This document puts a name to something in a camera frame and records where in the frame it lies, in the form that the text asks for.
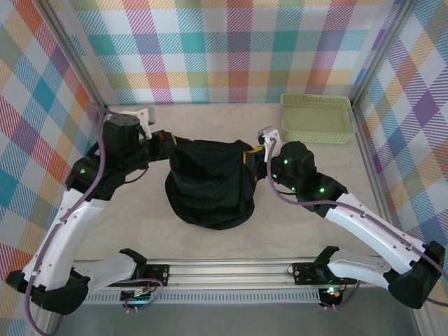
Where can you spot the black t-shirt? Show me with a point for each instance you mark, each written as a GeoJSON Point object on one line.
{"type": "Point", "coordinates": [210, 182]}

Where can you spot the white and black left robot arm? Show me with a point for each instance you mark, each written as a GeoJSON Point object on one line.
{"type": "Point", "coordinates": [70, 224]}

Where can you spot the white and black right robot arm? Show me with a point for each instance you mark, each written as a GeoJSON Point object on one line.
{"type": "Point", "coordinates": [367, 227]}

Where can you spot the pale green plastic basket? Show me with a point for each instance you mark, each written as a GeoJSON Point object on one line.
{"type": "Point", "coordinates": [315, 119]}

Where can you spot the aluminium table side rail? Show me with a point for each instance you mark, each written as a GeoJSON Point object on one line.
{"type": "Point", "coordinates": [371, 157]}
{"type": "Point", "coordinates": [78, 210]}

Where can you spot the aluminium frame post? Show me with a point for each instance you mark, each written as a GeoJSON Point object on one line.
{"type": "Point", "coordinates": [75, 59]}
{"type": "Point", "coordinates": [379, 52]}

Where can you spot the long aluminium mounting rail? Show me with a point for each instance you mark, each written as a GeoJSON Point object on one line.
{"type": "Point", "coordinates": [227, 274]}

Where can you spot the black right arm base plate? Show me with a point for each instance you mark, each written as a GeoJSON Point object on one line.
{"type": "Point", "coordinates": [304, 273]}

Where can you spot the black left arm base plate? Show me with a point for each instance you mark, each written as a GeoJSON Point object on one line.
{"type": "Point", "coordinates": [161, 271]}

